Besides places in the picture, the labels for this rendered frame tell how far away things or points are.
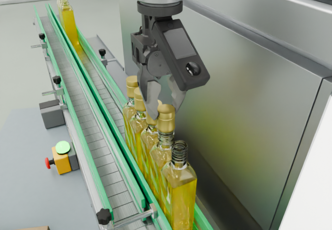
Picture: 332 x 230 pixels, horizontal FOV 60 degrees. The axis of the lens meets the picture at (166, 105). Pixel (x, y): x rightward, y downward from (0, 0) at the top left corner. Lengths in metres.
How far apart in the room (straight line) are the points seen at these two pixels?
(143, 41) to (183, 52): 0.08
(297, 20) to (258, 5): 0.08
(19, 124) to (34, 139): 0.14
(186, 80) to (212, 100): 0.22
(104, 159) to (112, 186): 0.11
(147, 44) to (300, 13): 0.22
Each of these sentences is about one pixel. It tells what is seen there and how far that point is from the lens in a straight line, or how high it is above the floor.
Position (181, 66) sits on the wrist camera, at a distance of 0.42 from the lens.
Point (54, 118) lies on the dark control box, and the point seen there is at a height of 0.80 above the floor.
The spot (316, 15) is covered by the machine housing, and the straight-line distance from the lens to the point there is 0.41.
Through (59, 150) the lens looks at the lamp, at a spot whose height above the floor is 0.84.
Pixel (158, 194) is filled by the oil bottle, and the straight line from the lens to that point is 0.66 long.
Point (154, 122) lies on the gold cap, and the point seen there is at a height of 1.12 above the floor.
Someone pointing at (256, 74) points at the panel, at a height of 1.27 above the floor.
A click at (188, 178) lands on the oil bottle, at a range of 0.55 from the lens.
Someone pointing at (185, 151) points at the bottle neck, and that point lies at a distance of 0.52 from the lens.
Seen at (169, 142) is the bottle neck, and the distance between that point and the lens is 0.57.
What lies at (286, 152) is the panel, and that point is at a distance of 0.49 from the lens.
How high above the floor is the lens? 1.49
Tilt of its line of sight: 34 degrees down
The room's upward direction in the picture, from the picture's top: straight up
